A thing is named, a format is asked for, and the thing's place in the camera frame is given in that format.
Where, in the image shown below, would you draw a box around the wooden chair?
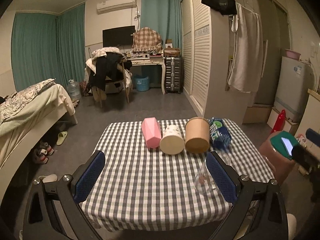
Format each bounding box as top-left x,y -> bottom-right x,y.
90,57 -> 132,107

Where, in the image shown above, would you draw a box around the black clothes pile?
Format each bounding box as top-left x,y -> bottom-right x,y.
86,52 -> 124,92

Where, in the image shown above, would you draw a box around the black television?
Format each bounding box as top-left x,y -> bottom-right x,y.
103,25 -> 136,47

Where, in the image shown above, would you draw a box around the red bottle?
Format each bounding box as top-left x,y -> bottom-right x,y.
271,109 -> 286,133

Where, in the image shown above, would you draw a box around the teal curtain behind desk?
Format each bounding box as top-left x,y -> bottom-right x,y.
140,0 -> 182,49

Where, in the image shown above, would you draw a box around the pink faceted cup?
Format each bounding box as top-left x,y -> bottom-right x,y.
141,117 -> 162,148

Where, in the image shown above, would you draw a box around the pink plastic basin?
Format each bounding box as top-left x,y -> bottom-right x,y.
285,49 -> 300,61

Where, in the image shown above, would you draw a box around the white desk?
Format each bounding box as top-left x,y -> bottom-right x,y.
128,56 -> 167,95

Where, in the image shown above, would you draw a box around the grey door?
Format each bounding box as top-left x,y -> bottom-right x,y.
254,0 -> 291,105

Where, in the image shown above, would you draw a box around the large water jug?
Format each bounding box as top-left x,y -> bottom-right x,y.
67,79 -> 81,100

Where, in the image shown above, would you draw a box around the silver suitcase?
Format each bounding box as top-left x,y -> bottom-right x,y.
164,57 -> 182,93

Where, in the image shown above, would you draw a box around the white small refrigerator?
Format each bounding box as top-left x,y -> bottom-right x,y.
274,56 -> 314,122

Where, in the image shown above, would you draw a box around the green slipper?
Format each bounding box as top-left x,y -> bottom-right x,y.
56,131 -> 68,146

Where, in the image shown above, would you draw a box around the white paper cup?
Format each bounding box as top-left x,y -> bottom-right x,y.
159,125 -> 185,155

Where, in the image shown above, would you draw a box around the bed with cream bedding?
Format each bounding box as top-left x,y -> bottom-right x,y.
1,79 -> 78,199

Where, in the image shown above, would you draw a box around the smartphone with lit screen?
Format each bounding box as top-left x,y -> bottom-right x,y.
281,137 -> 293,156

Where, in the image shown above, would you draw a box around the brown cardboard box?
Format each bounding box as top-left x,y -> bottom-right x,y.
164,48 -> 181,57

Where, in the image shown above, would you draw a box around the grey checkered tablecloth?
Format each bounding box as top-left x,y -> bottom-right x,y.
79,119 -> 276,232

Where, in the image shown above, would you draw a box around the sneakers under bed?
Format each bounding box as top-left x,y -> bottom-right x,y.
32,141 -> 54,164

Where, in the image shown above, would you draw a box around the white air conditioner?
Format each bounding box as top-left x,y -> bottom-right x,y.
97,0 -> 137,14

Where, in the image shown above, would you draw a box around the teal window curtain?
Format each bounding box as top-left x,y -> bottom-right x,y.
11,4 -> 85,91

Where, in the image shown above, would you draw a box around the brown kraft paper cup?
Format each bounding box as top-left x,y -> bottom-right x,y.
185,117 -> 210,154

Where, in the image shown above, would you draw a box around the blue printed plastic cup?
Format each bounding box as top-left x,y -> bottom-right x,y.
209,118 -> 232,151

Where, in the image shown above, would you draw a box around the white hanging towel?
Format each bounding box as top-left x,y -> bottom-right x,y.
228,3 -> 263,93

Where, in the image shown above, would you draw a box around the white louvered wardrobe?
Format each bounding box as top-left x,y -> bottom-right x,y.
180,0 -> 249,124

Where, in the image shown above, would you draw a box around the plaid blanket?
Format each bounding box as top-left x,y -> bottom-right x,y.
132,27 -> 162,53

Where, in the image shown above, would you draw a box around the blue laundry basket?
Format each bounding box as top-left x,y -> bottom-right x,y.
134,75 -> 150,92

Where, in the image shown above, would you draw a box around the clear glass cup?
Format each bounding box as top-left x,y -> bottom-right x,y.
194,151 -> 234,196

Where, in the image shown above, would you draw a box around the black hanging garment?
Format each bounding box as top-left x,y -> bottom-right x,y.
201,0 -> 237,16

